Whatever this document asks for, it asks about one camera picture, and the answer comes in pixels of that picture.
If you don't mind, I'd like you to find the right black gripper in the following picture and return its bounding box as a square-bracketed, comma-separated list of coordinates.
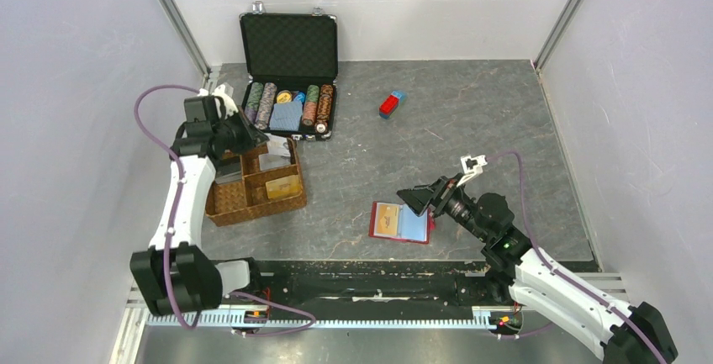
[396, 173, 489, 242]

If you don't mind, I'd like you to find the white VIP card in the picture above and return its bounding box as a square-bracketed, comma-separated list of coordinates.
[266, 135, 292, 159]

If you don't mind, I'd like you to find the gold card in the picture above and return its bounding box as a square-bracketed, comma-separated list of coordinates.
[372, 203, 400, 238]

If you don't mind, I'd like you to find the red leather card holder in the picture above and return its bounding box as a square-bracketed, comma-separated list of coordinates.
[368, 202, 436, 245]

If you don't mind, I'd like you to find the orange VIP card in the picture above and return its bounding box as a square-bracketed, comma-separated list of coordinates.
[265, 175, 303, 200]

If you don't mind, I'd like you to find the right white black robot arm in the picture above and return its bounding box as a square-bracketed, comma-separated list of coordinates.
[397, 176, 679, 363]

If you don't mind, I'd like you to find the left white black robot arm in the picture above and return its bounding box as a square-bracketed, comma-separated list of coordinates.
[129, 92, 267, 319]

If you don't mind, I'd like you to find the grey card in basket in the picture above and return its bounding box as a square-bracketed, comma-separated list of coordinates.
[258, 153, 292, 171]

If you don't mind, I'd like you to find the blue playing card deck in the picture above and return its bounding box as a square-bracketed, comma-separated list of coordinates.
[269, 101, 303, 131]

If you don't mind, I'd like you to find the dark card in basket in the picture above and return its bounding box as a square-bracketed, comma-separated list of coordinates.
[214, 161, 242, 185]

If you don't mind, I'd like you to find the green purple chip stack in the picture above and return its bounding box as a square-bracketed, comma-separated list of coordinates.
[244, 82, 264, 123]

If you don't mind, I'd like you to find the brown woven divided basket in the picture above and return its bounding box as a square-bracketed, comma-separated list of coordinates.
[205, 140, 307, 226]

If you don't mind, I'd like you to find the grey purple chip stack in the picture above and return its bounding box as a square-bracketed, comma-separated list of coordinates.
[254, 82, 277, 130]

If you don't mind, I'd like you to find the yellow dealer button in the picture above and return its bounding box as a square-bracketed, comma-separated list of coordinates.
[276, 90, 293, 103]

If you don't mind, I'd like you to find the green red chip stack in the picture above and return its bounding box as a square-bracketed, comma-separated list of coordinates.
[302, 85, 320, 126]

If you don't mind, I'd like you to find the brown orange chip stack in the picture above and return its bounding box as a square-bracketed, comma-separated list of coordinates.
[314, 84, 334, 134]

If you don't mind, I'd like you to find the black poker chip case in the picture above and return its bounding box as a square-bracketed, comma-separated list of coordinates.
[239, 13, 339, 141]

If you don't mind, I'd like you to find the red blue toy brick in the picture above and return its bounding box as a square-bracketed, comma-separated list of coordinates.
[378, 91, 407, 119]

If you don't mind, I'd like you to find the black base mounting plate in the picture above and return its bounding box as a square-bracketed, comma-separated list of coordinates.
[254, 260, 515, 320]

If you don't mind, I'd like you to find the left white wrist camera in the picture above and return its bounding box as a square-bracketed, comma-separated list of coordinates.
[198, 83, 238, 119]

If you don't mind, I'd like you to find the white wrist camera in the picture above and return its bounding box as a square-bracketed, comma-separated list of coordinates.
[198, 83, 238, 119]
[457, 155, 488, 187]

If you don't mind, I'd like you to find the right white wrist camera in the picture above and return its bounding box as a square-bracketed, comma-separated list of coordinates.
[457, 155, 488, 187]

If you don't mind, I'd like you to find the white toothed cable rail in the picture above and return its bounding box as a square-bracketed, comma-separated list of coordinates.
[145, 308, 497, 330]

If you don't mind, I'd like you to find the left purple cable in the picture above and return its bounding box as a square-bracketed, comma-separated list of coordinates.
[133, 83, 318, 340]

